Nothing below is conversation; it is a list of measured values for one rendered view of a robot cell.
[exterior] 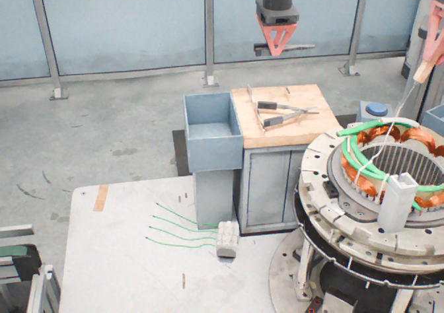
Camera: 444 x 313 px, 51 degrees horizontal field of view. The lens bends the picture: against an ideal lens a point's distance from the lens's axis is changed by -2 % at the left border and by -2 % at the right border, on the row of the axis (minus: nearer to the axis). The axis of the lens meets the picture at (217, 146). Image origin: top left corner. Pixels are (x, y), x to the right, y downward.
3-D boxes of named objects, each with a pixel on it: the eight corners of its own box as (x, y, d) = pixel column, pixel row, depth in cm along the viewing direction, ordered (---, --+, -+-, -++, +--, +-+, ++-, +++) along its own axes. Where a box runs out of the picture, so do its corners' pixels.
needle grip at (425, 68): (419, 83, 65) (443, 44, 63) (409, 77, 66) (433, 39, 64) (425, 84, 66) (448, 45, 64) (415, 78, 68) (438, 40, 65)
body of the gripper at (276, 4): (265, 26, 86) (267, -14, 81) (254, 5, 94) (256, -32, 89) (299, 24, 87) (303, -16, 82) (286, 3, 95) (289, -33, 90)
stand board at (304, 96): (244, 148, 93) (244, 139, 91) (230, 98, 107) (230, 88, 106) (341, 141, 94) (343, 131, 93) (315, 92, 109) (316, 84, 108)
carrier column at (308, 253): (298, 293, 94) (311, 221, 81) (294, 283, 96) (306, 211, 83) (310, 290, 94) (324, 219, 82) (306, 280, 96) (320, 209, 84)
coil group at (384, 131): (368, 149, 82) (372, 130, 80) (363, 143, 84) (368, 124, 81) (399, 145, 83) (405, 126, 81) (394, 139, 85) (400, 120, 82)
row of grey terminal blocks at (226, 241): (236, 263, 103) (236, 251, 100) (214, 261, 103) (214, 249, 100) (240, 230, 110) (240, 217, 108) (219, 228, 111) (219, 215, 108)
